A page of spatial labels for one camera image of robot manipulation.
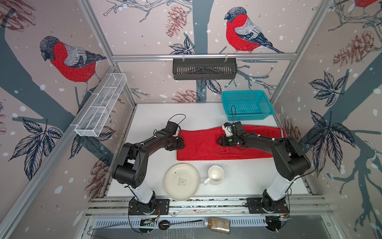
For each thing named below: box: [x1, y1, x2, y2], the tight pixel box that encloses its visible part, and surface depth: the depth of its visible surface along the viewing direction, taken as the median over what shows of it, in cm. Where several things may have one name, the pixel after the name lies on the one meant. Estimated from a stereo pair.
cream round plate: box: [163, 163, 200, 201], surface depth 83 cm
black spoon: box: [158, 219, 203, 231], surface depth 69 cm
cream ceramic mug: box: [203, 165, 225, 186], surface depth 78 cm
